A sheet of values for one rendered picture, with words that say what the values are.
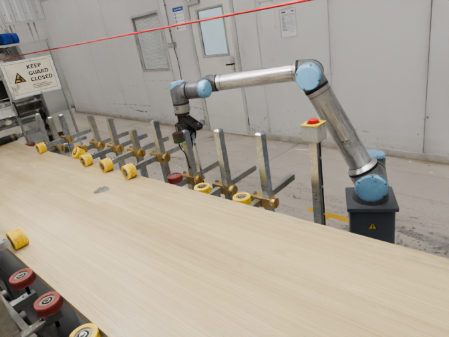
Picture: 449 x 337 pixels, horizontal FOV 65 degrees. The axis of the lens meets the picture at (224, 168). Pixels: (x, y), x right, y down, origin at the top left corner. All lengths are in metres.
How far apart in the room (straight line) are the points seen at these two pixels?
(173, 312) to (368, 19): 3.49
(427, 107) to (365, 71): 0.71
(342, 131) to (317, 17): 2.69
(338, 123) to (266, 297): 0.95
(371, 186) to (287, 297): 0.91
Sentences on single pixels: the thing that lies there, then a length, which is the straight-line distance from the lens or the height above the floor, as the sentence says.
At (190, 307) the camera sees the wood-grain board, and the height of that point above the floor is 0.90.
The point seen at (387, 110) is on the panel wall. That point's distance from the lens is 4.10.
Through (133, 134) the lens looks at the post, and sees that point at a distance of 2.27.
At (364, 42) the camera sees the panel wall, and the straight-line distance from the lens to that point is 4.06.
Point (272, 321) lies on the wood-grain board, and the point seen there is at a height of 0.90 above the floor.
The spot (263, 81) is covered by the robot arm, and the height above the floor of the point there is 1.31.
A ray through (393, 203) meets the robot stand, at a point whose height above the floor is 0.60.
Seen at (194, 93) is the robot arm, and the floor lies 1.31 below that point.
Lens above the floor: 1.62
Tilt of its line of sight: 22 degrees down
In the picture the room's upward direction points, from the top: 10 degrees counter-clockwise
